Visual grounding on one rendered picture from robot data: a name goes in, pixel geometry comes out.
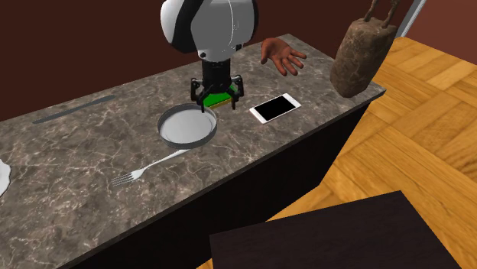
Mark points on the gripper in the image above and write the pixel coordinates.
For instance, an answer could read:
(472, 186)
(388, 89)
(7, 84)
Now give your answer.
(216, 74)

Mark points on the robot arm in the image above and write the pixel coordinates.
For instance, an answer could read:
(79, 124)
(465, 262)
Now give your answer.
(208, 26)

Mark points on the green and yellow sponge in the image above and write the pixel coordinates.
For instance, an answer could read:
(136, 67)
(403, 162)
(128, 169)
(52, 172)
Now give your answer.
(217, 100)

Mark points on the grey round bowl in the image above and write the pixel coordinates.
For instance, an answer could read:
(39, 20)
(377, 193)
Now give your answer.
(186, 126)

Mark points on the white smartphone with black screen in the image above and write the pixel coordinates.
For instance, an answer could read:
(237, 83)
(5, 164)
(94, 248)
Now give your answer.
(275, 108)

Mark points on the brown hand figure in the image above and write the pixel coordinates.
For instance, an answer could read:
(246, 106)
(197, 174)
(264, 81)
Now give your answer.
(280, 52)

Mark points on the silver fork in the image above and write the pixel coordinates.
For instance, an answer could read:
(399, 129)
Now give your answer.
(149, 167)

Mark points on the dark grey knife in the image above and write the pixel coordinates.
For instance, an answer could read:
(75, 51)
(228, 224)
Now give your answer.
(74, 109)

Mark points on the brown stone vase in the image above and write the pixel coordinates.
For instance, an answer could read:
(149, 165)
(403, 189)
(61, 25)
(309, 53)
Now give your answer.
(359, 56)

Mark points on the white plate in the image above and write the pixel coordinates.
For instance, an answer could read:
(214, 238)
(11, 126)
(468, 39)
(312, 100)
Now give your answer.
(3, 178)

